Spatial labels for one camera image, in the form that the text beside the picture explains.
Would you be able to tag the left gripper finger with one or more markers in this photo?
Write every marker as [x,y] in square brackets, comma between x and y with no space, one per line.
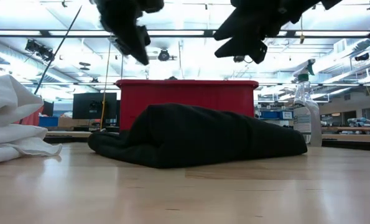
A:
[135,46]
[145,35]

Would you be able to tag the black beam with lights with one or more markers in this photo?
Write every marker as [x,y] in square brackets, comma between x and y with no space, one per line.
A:
[79,33]

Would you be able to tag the clear spray bottle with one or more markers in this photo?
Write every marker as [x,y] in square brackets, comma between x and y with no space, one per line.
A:
[306,109]

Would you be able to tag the red plastic laundry bin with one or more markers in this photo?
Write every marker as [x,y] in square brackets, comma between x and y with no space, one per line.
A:
[187,93]

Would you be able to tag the person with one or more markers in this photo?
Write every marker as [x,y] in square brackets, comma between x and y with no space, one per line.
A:
[32,119]

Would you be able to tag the cardboard box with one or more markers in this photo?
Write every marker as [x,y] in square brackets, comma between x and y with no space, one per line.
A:
[74,123]

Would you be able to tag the yellow pole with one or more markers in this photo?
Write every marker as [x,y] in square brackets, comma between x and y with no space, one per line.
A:
[105,77]

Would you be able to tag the pale blue lab equipment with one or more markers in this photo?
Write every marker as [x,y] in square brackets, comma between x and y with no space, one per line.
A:
[362,122]

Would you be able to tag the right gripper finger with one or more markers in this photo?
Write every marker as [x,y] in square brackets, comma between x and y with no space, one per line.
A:
[243,49]
[234,26]

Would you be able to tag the blue storage bin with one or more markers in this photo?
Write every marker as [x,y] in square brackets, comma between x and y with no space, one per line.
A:
[270,114]
[48,121]

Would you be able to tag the black garment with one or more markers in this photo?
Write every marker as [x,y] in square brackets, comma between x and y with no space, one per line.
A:
[187,140]

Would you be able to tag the black ceiling spotlight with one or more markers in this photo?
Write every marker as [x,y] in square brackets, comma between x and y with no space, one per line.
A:
[40,49]

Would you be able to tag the round black ceiling fixture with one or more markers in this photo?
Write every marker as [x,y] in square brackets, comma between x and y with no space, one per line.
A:
[163,55]

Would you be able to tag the black aluminium table frame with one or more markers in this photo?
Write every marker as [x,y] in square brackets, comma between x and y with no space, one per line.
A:
[352,145]

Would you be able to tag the black monitor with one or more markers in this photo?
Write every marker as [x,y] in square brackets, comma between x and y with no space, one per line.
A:
[85,105]

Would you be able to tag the black hanging camera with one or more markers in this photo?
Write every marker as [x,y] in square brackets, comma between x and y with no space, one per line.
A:
[239,58]

